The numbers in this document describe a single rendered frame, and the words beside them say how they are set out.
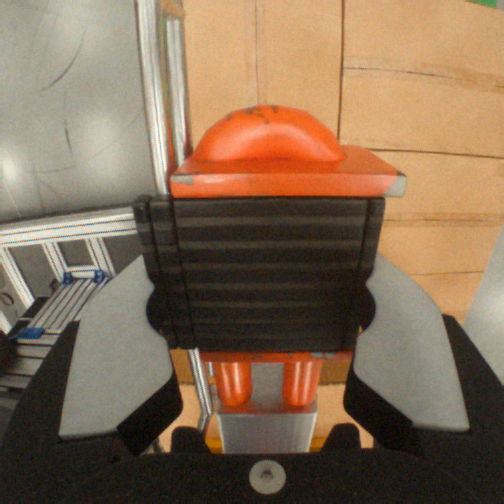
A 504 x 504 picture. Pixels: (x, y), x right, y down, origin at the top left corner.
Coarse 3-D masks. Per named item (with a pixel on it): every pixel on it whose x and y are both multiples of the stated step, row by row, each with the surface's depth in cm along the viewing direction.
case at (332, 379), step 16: (176, 352) 43; (176, 368) 41; (336, 368) 40; (192, 384) 38; (320, 384) 38; (336, 384) 38; (192, 400) 40; (320, 400) 39; (336, 400) 40; (192, 416) 42; (320, 416) 42; (336, 416) 42; (208, 432) 45; (320, 432) 44
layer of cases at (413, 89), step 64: (192, 0) 56; (256, 0) 56; (320, 0) 56; (384, 0) 55; (448, 0) 53; (192, 64) 64; (256, 64) 64; (320, 64) 63; (384, 64) 62; (448, 64) 61; (192, 128) 71; (384, 128) 70; (448, 128) 69; (448, 192) 78; (384, 256) 89; (448, 256) 89
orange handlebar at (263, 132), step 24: (240, 120) 10; (264, 120) 9; (288, 120) 9; (312, 120) 10; (216, 144) 10; (240, 144) 10; (264, 144) 10; (288, 144) 10; (312, 144) 10; (336, 144) 10; (216, 384) 17; (240, 384) 16; (288, 384) 16; (312, 384) 16
